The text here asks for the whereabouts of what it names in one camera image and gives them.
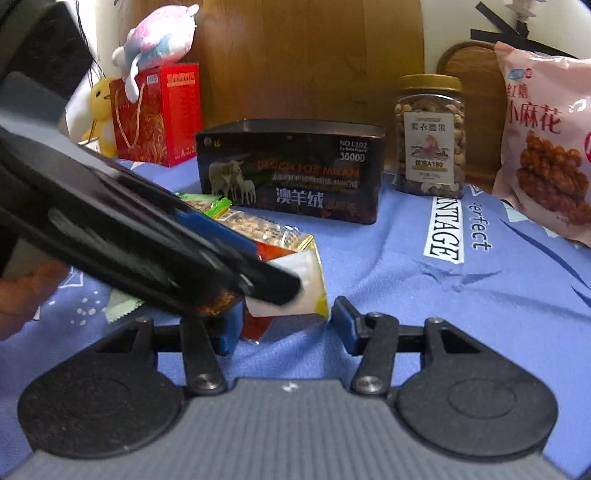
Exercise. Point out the dark metal tin box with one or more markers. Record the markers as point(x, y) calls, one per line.
point(295, 170)

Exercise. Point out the clear nut jar gold lid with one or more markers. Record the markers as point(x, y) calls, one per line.
point(431, 138)

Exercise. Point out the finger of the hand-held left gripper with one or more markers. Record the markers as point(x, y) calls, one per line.
point(258, 272)
point(203, 288)

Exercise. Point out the pink blue plush toy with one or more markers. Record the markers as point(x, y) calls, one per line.
point(152, 41)

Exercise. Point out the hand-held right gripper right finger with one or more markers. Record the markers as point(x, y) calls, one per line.
point(342, 324)

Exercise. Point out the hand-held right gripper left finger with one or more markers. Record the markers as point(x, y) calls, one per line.
point(229, 330)

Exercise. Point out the round wooden board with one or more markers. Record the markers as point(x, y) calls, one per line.
point(475, 92)

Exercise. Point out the yellow plush toy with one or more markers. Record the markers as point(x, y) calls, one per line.
point(99, 110)

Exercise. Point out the green snack packet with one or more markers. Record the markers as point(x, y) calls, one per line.
point(203, 203)

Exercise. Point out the blue printed bed sheet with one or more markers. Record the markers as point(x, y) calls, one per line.
point(461, 300)

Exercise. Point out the gold peanut snack packet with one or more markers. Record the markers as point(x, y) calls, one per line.
point(300, 277)

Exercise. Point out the red gift bag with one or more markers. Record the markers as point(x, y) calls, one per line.
point(159, 120)

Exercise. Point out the wooden headboard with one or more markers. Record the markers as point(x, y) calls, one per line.
point(304, 60)

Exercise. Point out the black tape strip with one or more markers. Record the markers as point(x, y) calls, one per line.
point(501, 17)
point(496, 33)

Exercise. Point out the person's left hand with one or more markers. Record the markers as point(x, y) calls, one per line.
point(27, 300)

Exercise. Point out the pink snack bag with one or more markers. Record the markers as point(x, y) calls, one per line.
point(545, 152)

